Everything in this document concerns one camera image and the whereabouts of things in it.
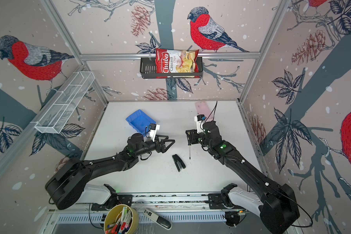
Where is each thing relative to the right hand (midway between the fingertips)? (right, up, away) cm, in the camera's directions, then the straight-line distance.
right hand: (185, 133), depth 78 cm
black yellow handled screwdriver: (+3, -3, -9) cm, 10 cm away
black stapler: (-4, -19, +8) cm, 21 cm away
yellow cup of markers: (-28, -35, -16) cm, 48 cm away
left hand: (-8, -3, -2) cm, 9 cm away
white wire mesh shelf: (-66, +16, 0) cm, 68 cm away
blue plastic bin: (-33, +4, +31) cm, 45 cm away
